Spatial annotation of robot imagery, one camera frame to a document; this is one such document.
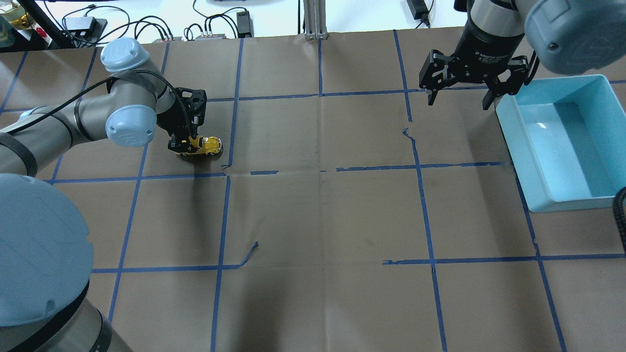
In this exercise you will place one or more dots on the aluminium frame post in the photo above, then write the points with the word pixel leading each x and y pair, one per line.
pixel 315 20

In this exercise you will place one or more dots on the yellow beetle toy car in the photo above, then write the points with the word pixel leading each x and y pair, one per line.
pixel 210 145

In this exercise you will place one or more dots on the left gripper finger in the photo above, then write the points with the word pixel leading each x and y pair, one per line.
pixel 179 145
pixel 187 152

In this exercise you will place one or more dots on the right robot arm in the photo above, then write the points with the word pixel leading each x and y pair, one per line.
pixel 569 36

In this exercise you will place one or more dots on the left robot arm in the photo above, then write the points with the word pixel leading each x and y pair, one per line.
pixel 46 258

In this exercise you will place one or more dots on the black power adapter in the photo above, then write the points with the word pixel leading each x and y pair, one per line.
pixel 244 24

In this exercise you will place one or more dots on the light blue plastic bin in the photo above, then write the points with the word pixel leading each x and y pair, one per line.
pixel 566 138

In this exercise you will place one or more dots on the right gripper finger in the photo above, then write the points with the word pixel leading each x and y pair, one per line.
pixel 490 97
pixel 432 95

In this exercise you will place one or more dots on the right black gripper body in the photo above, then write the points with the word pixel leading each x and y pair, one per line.
pixel 481 50

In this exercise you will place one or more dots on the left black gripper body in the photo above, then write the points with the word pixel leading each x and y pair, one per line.
pixel 179 145

